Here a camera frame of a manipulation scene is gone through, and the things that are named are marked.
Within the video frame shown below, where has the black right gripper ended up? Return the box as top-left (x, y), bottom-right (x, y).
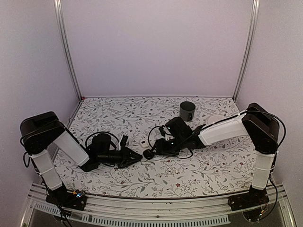
top-left (150, 136), bottom-right (186, 157)

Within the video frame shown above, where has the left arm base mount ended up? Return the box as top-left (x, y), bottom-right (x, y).
top-left (46, 184), bottom-right (87, 211)

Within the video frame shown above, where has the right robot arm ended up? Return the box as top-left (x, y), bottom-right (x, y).
top-left (153, 103), bottom-right (286, 206)

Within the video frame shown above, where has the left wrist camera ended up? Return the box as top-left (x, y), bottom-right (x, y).
top-left (118, 135), bottom-right (128, 150)

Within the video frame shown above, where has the white open earbud case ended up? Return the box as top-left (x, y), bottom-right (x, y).
top-left (140, 140), bottom-right (149, 148)

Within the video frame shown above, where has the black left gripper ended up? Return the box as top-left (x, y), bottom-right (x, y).
top-left (98, 146), bottom-right (143, 168)

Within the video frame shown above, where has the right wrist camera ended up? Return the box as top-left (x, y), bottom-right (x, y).
top-left (159, 126), bottom-right (169, 140)

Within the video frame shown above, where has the left aluminium frame post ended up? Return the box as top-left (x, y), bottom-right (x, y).
top-left (53, 0), bottom-right (82, 101)

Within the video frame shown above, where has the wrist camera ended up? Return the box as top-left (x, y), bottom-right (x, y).
top-left (118, 135), bottom-right (128, 150)
top-left (159, 126), bottom-right (169, 140)

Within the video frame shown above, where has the right aluminium frame post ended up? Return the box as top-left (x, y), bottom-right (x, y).
top-left (232, 0), bottom-right (260, 103)

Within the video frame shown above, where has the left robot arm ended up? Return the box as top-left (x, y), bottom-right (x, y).
top-left (20, 111), bottom-right (143, 205)

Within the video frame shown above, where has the black earbud charging case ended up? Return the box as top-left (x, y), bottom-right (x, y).
top-left (143, 149), bottom-right (154, 160)

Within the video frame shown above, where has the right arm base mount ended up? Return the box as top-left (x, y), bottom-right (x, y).
top-left (227, 186), bottom-right (269, 211)

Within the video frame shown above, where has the front aluminium rail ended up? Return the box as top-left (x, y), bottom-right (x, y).
top-left (20, 183), bottom-right (297, 227)

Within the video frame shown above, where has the dark grey mug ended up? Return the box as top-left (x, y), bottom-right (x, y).
top-left (179, 101), bottom-right (196, 122)

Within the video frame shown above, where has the aluminium frame post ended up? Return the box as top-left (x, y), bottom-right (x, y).
top-left (232, 0), bottom-right (260, 103)
top-left (53, 0), bottom-right (82, 101)

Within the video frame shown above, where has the floral patterned table mat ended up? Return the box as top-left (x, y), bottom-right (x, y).
top-left (54, 97), bottom-right (256, 199)

